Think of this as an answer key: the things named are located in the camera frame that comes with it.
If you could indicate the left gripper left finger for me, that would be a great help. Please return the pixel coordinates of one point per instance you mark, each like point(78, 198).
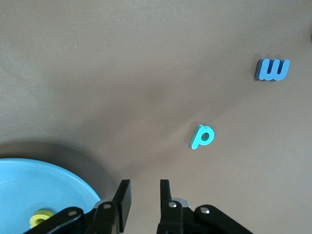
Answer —
point(122, 202)

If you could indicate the yellow foam letter o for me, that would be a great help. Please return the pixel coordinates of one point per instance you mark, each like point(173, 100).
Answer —
point(40, 215)

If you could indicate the blue round plate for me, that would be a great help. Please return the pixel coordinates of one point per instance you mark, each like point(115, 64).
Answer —
point(36, 185)

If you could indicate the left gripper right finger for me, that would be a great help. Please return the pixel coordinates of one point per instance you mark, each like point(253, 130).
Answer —
point(168, 209)

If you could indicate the teal foam letter p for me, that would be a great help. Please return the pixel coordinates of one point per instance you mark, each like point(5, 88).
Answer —
point(198, 140)

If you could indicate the blue foam letter m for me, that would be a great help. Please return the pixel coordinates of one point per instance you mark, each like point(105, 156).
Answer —
point(264, 70)

